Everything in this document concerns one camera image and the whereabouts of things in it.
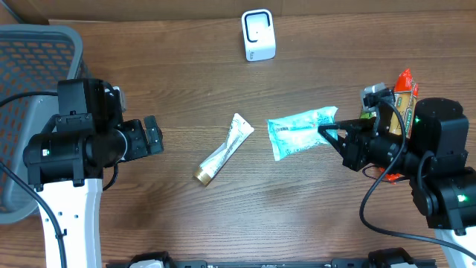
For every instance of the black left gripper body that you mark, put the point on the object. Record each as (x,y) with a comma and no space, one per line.
(151,135)

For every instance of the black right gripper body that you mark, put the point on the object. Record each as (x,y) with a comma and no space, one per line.
(352,144)

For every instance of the green tea packet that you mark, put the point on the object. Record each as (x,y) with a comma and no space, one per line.
(367,115)

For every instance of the orange spaghetti packet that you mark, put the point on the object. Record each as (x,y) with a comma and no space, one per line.
(406,91)

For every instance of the teal snack packet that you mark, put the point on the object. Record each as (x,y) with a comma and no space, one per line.
(299,132)

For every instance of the white tube gold cap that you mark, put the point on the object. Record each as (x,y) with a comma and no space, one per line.
(239,131)

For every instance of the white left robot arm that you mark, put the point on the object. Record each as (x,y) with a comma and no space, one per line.
(65,164)

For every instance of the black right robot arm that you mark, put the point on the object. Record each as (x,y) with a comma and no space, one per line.
(432,158)

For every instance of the white barcode scanner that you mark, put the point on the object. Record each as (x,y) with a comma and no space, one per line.
(258,35)

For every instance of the grey plastic mesh basket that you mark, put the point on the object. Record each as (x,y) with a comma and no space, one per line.
(34,58)

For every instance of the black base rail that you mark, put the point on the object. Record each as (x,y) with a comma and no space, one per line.
(393,257)

